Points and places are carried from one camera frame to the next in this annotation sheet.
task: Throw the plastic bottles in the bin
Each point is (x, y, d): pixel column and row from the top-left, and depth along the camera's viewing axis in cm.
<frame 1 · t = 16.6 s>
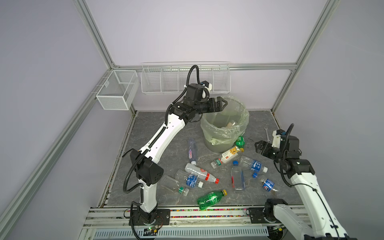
left hand: (222, 105, 72), fingers open
right hand: (263, 147, 78), fingers open
bin with green bag: (220, 129, 75), point 29 cm above the table
white cap orange label bottle: (230, 124, 93), point 17 cm above the table
purple label clear bottle: (192, 151, 97), point 3 cm above the table
red cap white bottle: (202, 173, 86), point 4 cm above the table
blue label white cap bottle: (189, 179, 82), point 6 cm above the table
green cap clear bottle: (170, 183, 84), point 2 cm above the table
green bottle yellow cap: (210, 199, 75), point 6 cm above the table
flower label tea bottle: (228, 155, 91), point 7 cm above the table
small green bottle: (240, 142, 98), point 5 cm above the table
tall blue cap clear bottle: (237, 177, 86), point 3 cm above the table
blue label water bottle: (253, 165, 87), point 6 cm above the table
blue cap pepsi bottle: (266, 184, 81), point 6 cm above the table
silver wrench: (266, 128, 111), on the table

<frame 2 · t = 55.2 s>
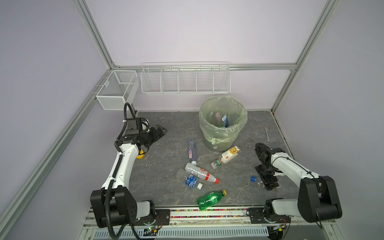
left hand: (162, 135, 81), fingers open
right hand: (263, 179, 83), fingers open
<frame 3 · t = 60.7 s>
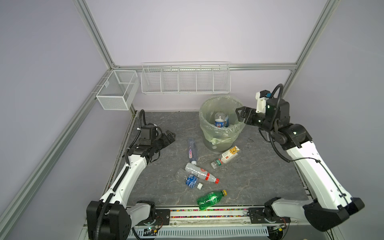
left hand: (170, 140, 81), fingers open
right hand: (243, 111, 67), fingers open
blue cap pepsi bottle: (219, 118, 90), point 21 cm above the table
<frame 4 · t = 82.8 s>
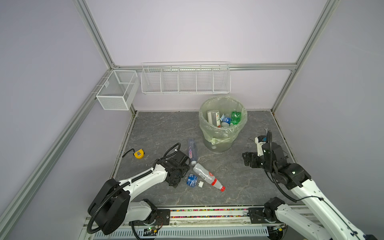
left hand: (185, 175, 84), fingers open
right hand: (251, 155, 75), fingers open
red cap white bottle: (208, 176, 83), point 7 cm above the table
green bottle yellow cap: (235, 117, 86), point 25 cm above the table
flower label tea bottle: (213, 118, 87), point 24 cm above the table
yellow tape measure: (139, 154, 96), point 3 cm above the table
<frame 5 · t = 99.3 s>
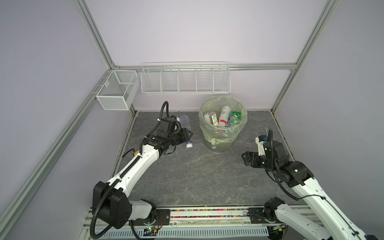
left hand: (190, 136, 79), fingers open
right hand: (250, 156, 74), fingers open
purple label clear bottle: (185, 123, 80), point 27 cm above the table
red cap white bottle: (224, 116, 88), point 24 cm above the table
